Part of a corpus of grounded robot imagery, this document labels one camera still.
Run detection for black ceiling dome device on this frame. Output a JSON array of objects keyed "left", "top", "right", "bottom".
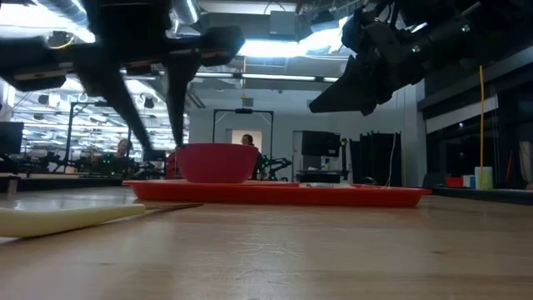
[{"left": 46, "top": 32, "right": 77, "bottom": 50}]

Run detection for person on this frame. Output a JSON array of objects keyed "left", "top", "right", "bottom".
[
  {"left": 241, "top": 133, "right": 263, "bottom": 180},
  {"left": 97, "top": 138, "right": 137, "bottom": 176}
]

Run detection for red plastic tray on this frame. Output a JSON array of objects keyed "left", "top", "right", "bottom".
[{"left": 122, "top": 178, "right": 432, "bottom": 208}]

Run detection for silver ventilation duct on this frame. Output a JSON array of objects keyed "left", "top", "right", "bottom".
[{"left": 171, "top": 0, "right": 201, "bottom": 25}]

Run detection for black wall screen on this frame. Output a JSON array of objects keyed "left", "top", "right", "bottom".
[{"left": 301, "top": 130, "right": 341, "bottom": 158}]

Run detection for yellow cable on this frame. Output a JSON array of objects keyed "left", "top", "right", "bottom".
[{"left": 477, "top": 64, "right": 487, "bottom": 188}]

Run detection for white and green container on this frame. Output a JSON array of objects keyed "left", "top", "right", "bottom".
[{"left": 474, "top": 166, "right": 494, "bottom": 191}]

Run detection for knife with pale yellow handle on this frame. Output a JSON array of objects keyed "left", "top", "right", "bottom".
[{"left": 0, "top": 202, "right": 204, "bottom": 239}]

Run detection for black gantry frame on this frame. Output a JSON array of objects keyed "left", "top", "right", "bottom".
[
  {"left": 212, "top": 108, "right": 275, "bottom": 180},
  {"left": 65, "top": 102, "right": 134, "bottom": 162}
]

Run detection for long ceiling light bar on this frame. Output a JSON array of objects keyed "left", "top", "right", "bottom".
[{"left": 195, "top": 72, "right": 341, "bottom": 83}]

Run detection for dark background table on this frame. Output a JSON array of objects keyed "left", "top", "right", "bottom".
[{"left": 295, "top": 169, "right": 351, "bottom": 183}]

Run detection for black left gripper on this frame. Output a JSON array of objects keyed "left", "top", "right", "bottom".
[{"left": 0, "top": 0, "right": 247, "bottom": 151}]

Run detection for red chair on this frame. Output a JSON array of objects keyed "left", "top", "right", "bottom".
[{"left": 164, "top": 150, "right": 178, "bottom": 180}]

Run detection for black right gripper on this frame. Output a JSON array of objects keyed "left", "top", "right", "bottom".
[{"left": 308, "top": 3, "right": 426, "bottom": 117}]

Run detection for black computer monitor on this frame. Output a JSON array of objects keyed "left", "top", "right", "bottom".
[{"left": 0, "top": 121, "right": 25, "bottom": 156}]

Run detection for grey ceiling box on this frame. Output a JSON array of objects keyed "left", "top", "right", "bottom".
[{"left": 269, "top": 10, "right": 297, "bottom": 37}]

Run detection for magenta plastic bowl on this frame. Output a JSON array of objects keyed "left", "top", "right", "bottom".
[{"left": 175, "top": 142, "right": 260, "bottom": 184}]

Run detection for black curtain panels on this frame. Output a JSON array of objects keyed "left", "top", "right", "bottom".
[{"left": 349, "top": 131, "right": 403, "bottom": 188}]

